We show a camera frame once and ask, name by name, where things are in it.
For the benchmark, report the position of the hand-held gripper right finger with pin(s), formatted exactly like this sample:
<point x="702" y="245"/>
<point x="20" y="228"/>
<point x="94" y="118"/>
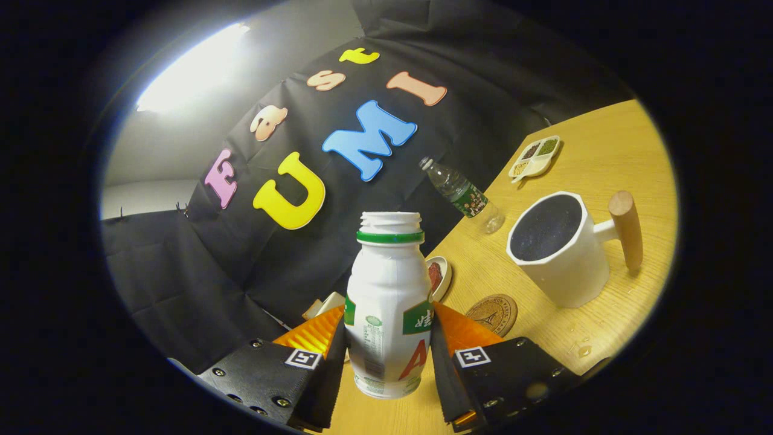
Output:
<point x="450" y="386"/>

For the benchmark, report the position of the white juice bottle green collar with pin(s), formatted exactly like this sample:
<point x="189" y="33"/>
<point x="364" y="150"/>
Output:
<point x="386" y="290"/>

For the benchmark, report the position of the black backdrop cloth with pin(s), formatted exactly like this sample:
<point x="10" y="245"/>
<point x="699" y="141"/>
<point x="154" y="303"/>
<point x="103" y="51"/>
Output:
<point x="241" y="260"/>

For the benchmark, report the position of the bright ceiling light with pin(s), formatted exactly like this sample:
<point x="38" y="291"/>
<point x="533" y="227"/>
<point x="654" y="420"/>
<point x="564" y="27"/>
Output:
<point x="193" y="66"/>

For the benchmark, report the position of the wooden table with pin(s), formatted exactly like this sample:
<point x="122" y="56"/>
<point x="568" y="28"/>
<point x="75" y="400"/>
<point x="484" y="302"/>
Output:
<point x="604" y="163"/>

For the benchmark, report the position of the clear plastic water bottle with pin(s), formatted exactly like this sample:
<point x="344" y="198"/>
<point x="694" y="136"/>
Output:
<point x="462" y="193"/>

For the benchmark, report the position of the cream toaster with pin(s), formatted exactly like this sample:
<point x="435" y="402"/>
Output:
<point x="331" y="304"/>

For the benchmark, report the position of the white divided tray with beans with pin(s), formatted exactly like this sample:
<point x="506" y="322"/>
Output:
<point x="534" y="158"/>

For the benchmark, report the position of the round plate with red food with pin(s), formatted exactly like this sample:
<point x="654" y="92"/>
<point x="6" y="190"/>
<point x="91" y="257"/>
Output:
<point x="444" y="272"/>

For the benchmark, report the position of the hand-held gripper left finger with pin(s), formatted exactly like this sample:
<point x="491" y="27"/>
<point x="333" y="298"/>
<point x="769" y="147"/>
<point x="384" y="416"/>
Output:
<point x="326" y="386"/>

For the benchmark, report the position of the round cork coaster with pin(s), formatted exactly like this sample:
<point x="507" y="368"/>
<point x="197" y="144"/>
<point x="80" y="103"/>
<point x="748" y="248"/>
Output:
<point x="495" y="311"/>

